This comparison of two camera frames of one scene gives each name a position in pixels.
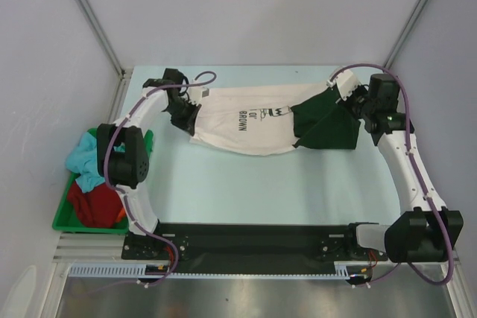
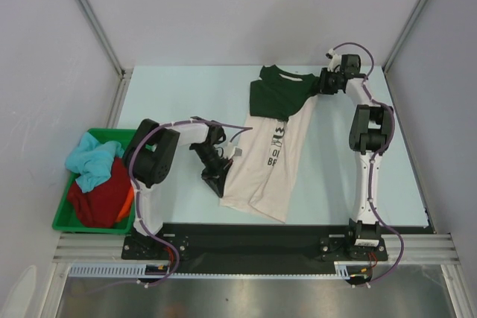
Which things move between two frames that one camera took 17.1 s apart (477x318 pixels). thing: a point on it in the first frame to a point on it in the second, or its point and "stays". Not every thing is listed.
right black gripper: x=355 y=98 to x=324 y=83
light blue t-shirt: x=84 y=161 stays
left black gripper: x=187 y=123 to x=215 y=178
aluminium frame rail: x=86 y=247 stays
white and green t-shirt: x=269 y=118 to x=264 y=175
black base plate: x=250 y=244 stays
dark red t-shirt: x=98 y=208 stays
